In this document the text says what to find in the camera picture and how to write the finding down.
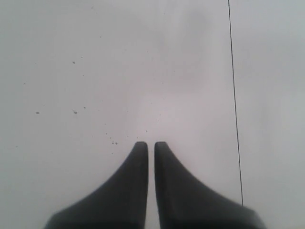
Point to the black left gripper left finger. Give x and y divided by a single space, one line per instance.
119 203

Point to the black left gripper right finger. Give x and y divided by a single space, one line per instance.
184 202

